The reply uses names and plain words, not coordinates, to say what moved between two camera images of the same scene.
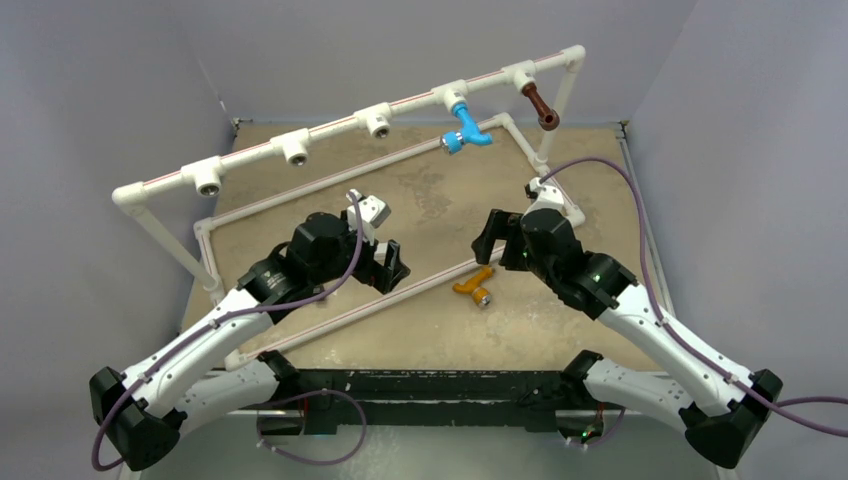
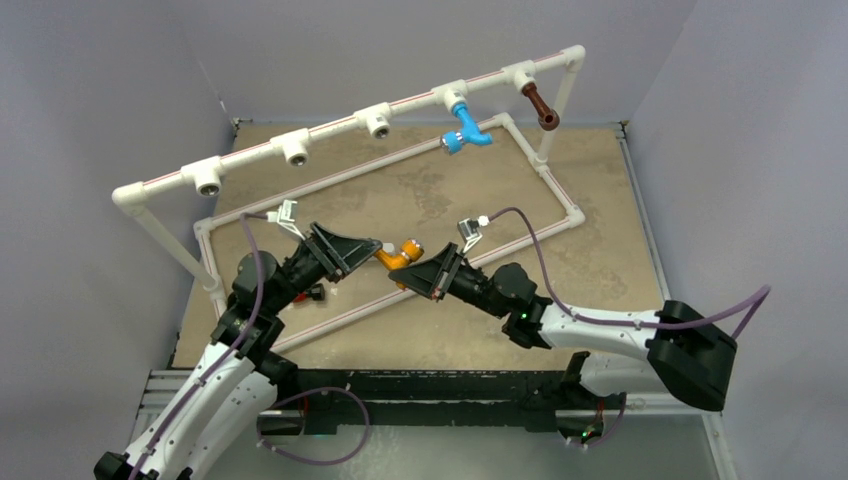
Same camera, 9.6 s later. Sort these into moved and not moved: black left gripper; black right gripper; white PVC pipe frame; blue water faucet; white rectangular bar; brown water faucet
Moved: black left gripper; black right gripper; white rectangular bar
Not moved: brown water faucet; blue water faucet; white PVC pipe frame
